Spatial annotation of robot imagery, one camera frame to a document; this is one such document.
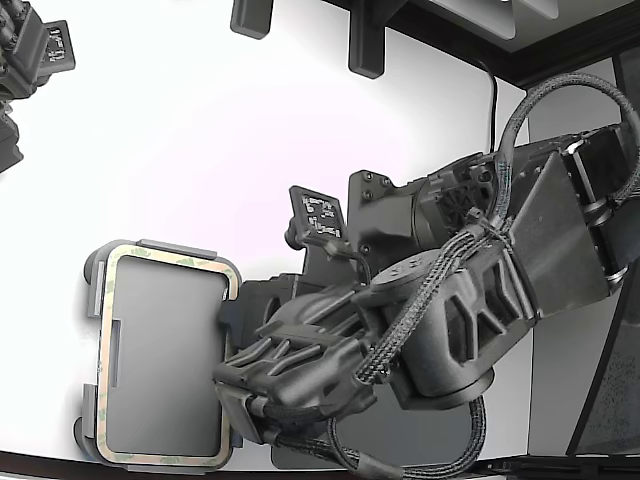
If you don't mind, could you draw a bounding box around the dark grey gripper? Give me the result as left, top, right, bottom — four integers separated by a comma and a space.
218, 273, 307, 359

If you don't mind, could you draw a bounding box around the grey holder with black legs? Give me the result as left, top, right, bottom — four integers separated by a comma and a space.
73, 238, 246, 475

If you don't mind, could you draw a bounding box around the dark idle robot gripper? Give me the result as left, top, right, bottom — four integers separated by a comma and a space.
0, 0, 50, 174

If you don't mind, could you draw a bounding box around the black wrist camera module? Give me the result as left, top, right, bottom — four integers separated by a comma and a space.
283, 185, 352, 262

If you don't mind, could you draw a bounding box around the thin black camera cable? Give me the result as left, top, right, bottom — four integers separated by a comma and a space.
304, 233, 374, 292

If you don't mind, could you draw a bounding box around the black braided cable bundle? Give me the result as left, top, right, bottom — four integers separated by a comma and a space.
249, 72, 640, 480

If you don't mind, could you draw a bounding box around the grey flat base plate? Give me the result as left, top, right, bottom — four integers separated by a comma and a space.
269, 399, 481, 471

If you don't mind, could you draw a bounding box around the short dark grey post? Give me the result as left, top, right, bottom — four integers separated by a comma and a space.
229, 0, 275, 40

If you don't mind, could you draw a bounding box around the long dark grey post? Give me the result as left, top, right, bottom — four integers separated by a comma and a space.
347, 0, 387, 79

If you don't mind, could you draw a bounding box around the small black camera board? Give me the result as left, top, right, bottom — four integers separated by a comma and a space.
42, 19, 79, 76

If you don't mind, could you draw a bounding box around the black window frame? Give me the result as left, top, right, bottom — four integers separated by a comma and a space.
319, 0, 640, 92

